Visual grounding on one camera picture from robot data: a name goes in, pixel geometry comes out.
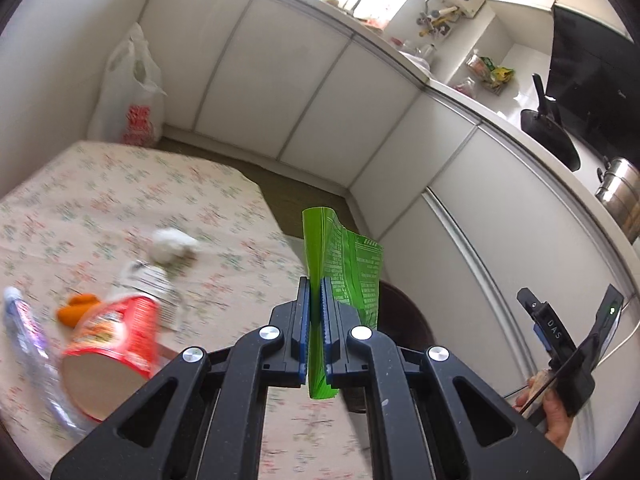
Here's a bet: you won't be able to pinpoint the brown trash bin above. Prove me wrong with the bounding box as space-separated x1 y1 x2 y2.
340 282 436 413

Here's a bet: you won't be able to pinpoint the olive green floor mat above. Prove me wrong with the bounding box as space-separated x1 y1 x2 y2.
155 127 361 241

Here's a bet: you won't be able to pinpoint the person's right hand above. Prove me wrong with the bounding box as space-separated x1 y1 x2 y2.
515 367 573 448

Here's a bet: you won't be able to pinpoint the black wok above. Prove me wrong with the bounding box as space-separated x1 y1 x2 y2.
520 74 581 171

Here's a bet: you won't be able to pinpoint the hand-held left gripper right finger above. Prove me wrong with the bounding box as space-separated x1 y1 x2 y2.
320 276 581 480

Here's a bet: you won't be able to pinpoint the floral tablecloth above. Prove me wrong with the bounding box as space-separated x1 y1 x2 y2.
0 140 381 480

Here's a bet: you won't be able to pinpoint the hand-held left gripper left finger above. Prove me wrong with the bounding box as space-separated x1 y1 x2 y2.
50 276 313 480

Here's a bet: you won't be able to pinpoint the white label plastic bottle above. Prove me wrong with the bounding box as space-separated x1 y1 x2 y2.
112 259 183 333

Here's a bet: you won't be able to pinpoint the green snack wrapper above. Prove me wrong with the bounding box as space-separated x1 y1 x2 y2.
301 206 385 401

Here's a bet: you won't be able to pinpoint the white red-print plastic bag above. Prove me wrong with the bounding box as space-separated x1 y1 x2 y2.
87 22 167 147

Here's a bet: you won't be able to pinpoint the clear crushed plastic bottle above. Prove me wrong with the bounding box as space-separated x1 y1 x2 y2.
2 286 96 438

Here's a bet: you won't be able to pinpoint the orange peel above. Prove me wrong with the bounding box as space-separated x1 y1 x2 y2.
56 294 101 328

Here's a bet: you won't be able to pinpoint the water heater pipes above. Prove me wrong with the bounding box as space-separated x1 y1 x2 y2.
415 2 461 38

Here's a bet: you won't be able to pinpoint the red instant noodle cup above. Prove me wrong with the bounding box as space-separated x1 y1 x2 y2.
60 294 168 423

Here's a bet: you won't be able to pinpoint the steel pot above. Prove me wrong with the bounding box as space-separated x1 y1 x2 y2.
595 156 640 241

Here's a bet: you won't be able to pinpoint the white sliding cabinet door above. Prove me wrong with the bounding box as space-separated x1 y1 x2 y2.
421 124 632 461

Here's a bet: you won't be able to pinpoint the colourful snack packet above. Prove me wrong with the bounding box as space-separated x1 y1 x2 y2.
466 53 494 82

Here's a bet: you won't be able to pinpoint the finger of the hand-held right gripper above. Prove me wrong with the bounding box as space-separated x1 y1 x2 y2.
516 287 569 357

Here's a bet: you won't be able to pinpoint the white tissue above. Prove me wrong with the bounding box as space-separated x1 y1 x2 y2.
150 228 200 267

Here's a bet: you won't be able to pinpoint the yellow green snack packet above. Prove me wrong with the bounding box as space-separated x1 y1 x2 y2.
491 66 516 94

